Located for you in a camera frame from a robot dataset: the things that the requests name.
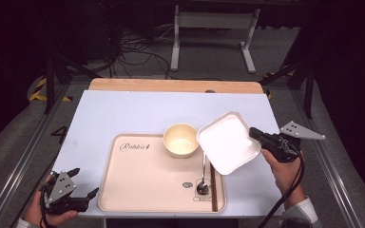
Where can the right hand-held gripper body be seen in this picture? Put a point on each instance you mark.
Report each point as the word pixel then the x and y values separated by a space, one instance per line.
pixel 301 131

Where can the person's right hand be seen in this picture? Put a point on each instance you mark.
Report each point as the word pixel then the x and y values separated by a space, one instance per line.
pixel 285 177

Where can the cream bowl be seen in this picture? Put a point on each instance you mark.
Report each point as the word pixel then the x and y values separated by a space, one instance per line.
pixel 180 144

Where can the pink tray with rabbit print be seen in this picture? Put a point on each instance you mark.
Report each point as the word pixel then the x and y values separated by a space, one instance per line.
pixel 139 180

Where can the white square plate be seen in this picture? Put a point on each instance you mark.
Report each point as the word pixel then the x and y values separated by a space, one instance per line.
pixel 226 142

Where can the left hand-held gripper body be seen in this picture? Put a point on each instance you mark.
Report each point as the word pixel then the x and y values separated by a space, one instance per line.
pixel 62 187

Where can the aluminium frame rail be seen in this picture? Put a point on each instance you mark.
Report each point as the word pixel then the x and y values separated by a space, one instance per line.
pixel 15 171
pixel 336 171

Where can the person's left hand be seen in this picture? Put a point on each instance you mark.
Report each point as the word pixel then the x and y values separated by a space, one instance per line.
pixel 31 212

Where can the black tripod stand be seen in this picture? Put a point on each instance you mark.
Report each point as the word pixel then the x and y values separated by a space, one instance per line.
pixel 49 85
pixel 309 91

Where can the white metal stand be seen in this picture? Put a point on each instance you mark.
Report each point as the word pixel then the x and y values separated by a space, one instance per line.
pixel 214 19

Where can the brown chopstick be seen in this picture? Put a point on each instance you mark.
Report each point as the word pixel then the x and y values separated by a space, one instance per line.
pixel 213 190
pixel 215 193

